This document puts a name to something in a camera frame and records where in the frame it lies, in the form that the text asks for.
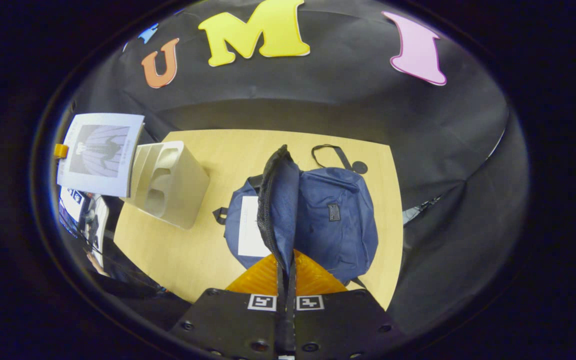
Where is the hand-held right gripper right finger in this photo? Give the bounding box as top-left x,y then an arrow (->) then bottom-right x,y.
288,250 -> 409,360

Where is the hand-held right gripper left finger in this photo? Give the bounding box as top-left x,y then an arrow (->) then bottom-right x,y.
168,252 -> 289,360

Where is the white book with grey picture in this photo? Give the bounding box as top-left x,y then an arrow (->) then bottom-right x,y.
57,112 -> 146,198

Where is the blue schoolbag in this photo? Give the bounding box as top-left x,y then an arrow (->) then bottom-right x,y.
212,144 -> 380,296

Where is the white book with patterned cover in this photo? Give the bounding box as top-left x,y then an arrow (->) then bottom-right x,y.
238,196 -> 271,258

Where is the cream plastic bookshelf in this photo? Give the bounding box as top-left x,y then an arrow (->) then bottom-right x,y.
120,140 -> 211,231

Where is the white printed banner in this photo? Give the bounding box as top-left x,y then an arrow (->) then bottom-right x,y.
58,186 -> 111,268

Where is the person's dark clothing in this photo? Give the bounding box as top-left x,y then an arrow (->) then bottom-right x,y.
95,239 -> 194,326

